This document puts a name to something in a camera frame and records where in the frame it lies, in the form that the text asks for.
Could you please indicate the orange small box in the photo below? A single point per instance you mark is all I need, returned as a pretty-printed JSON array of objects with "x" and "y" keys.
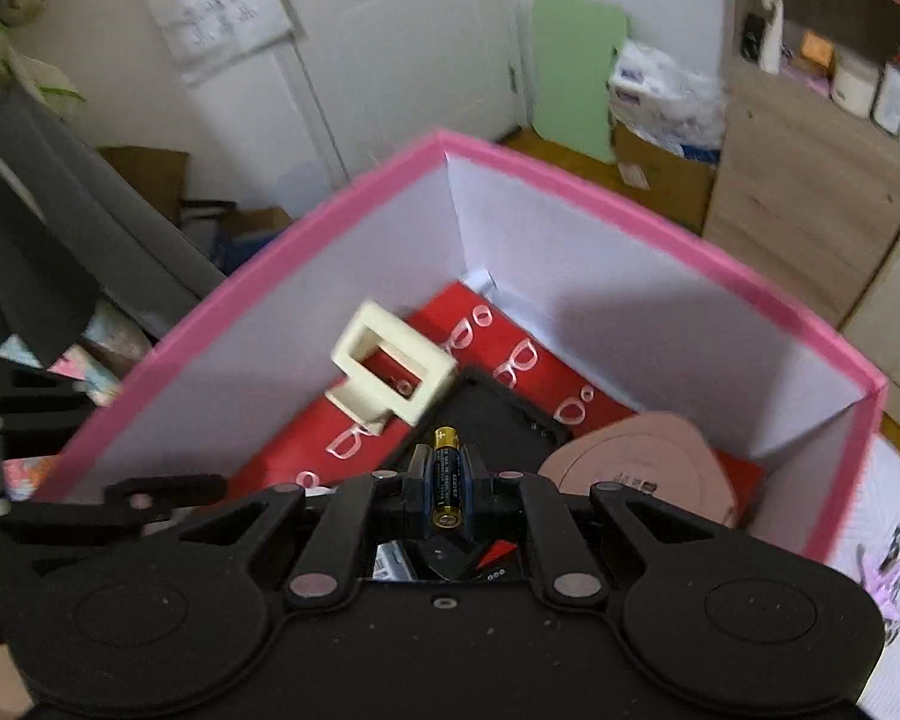
[{"x": 816, "y": 46}]

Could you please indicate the white jar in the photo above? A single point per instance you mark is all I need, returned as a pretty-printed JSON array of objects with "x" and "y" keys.
[{"x": 855, "y": 86}]

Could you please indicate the white patterned bedsheet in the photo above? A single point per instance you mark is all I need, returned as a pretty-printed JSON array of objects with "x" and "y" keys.
[{"x": 892, "y": 540}]

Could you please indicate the pink round case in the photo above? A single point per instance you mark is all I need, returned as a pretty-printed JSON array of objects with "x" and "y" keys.
[{"x": 630, "y": 465}]

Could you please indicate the black bottle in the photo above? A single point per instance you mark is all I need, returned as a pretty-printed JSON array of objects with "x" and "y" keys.
[{"x": 753, "y": 41}]

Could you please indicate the pink cardboard box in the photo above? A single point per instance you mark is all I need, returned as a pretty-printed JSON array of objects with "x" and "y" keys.
[{"x": 630, "y": 300}]

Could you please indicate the pink flat box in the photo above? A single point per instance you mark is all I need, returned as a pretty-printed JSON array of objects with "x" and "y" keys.
[{"x": 806, "y": 79}]

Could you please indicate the white door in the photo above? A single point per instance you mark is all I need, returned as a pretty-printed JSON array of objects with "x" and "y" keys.
[{"x": 390, "y": 52}]

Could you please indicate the blue cardboard box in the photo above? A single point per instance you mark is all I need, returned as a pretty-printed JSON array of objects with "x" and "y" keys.
[{"x": 244, "y": 244}]

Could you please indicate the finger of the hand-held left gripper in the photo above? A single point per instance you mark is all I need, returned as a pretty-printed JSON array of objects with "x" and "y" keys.
[
  {"x": 22, "y": 401},
  {"x": 165, "y": 493}
]

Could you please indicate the wooden shelf cabinet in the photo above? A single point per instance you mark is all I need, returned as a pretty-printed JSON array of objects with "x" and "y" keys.
[{"x": 802, "y": 202}]

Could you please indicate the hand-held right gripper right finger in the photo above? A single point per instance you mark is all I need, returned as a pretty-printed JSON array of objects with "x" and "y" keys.
[{"x": 475, "y": 481}]

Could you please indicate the white spray bottle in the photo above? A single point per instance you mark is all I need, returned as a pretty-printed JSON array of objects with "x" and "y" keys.
[{"x": 772, "y": 37}]

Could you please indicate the flat brown cardboard box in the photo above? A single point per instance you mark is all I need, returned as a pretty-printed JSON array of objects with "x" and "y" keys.
[{"x": 146, "y": 180}]

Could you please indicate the white labelled bottle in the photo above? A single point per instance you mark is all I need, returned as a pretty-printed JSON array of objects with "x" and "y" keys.
[{"x": 892, "y": 97}]

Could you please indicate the white printed tote bag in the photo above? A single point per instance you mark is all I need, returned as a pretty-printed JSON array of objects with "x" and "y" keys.
[{"x": 217, "y": 15}]

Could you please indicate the green folding table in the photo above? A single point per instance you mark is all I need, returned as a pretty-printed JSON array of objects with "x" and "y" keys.
[{"x": 574, "y": 75}]

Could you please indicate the black and gold battery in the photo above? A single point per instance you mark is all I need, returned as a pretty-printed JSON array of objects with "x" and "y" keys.
[{"x": 447, "y": 476}]

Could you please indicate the dark grey chair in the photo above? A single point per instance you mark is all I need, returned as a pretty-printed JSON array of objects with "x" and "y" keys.
[{"x": 67, "y": 225}]

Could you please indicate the red printed paper bag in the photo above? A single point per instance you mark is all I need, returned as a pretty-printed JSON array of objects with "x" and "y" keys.
[{"x": 307, "y": 442}]

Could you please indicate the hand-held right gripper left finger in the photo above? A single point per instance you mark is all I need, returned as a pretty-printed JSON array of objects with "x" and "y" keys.
[{"x": 418, "y": 480}]

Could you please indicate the black rectangular plastic frame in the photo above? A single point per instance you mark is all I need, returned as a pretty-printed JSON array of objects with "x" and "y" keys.
[{"x": 495, "y": 420}]

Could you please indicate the cream plastic bracket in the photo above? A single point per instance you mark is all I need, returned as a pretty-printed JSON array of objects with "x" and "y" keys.
[{"x": 360, "y": 390}]

